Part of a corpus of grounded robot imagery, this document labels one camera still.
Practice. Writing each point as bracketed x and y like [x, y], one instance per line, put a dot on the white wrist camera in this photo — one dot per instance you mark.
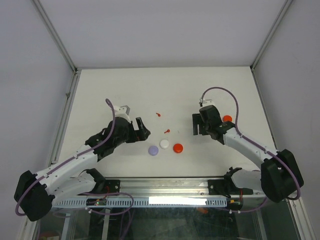
[206, 102]
[122, 112]

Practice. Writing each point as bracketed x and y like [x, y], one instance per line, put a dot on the slotted cable duct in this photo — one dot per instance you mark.
[144, 202]

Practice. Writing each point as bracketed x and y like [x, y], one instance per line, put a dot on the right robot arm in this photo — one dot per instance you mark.
[278, 175]

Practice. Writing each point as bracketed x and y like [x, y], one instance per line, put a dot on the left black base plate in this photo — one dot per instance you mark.
[110, 186]

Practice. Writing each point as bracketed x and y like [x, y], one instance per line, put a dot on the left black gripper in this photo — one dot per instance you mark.
[140, 135]

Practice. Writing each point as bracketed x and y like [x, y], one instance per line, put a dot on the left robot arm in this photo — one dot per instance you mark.
[36, 193]

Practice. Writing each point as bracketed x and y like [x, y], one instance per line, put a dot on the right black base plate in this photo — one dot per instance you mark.
[216, 187]

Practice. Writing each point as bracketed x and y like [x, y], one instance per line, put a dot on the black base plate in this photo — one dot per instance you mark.
[216, 187]
[110, 186]

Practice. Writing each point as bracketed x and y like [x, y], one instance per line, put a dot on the small green-lit circuit board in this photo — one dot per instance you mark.
[96, 202]

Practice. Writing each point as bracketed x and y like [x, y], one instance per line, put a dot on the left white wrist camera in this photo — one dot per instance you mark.
[122, 112]

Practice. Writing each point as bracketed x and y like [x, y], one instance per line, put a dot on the red charging case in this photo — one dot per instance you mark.
[227, 118]
[178, 148]

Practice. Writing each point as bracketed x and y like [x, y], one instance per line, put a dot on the aluminium front rail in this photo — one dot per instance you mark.
[145, 187]

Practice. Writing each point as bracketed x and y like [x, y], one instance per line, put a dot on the purple charging case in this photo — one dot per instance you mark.
[153, 150]

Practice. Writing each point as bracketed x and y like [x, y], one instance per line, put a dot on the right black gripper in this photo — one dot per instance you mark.
[197, 119]

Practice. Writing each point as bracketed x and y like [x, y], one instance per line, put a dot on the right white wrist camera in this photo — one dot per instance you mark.
[206, 102]

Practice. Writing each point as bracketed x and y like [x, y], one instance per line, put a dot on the white charging case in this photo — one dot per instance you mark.
[164, 144]

